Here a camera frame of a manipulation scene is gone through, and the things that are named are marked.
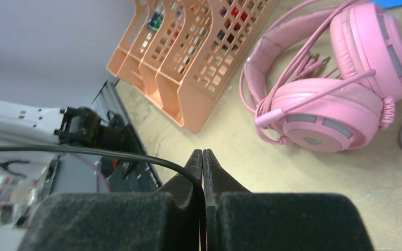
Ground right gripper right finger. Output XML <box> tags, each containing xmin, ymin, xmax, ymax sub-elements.
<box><xmin>203</xmin><ymin>149</ymin><xmax>374</xmax><ymax>250</ymax></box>

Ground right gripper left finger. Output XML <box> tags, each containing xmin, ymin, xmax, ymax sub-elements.
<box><xmin>17</xmin><ymin>149</ymin><xmax>204</xmax><ymax>251</ymax></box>

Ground pink wired headphones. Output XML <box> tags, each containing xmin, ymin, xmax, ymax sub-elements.
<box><xmin>239</xmin><ymin>1</ymin><xmax>402</xmax><ymax>152</ymax></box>

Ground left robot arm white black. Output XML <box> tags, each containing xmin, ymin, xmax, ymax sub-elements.
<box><xmin>0</xmin><ymin>100</ymin><xmax>127</xmax><ymax>151</ymax></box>

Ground peach plastic desk organizer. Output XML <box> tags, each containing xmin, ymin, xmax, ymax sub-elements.
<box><xmin>107</xmin><ymin>0</ymin><xmax>277</xmax><ymax>133</ymax></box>

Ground blue notebook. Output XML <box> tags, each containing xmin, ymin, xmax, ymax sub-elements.
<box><xmin>373</xmin><ymin>0</ymin><xmax>402</xmax><ymax>9</ymax></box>

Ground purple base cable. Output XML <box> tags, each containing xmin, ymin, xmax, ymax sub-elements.
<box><xmin>72</xmin><ymin>154</ymin><xmax>113</xmax><ymax>194</ymax></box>

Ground black base frame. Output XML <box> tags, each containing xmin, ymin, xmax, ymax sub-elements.
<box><xmin>0</xmin><ymin>81</ymin><xmax>163</xmax><ymax>230</ymax></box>

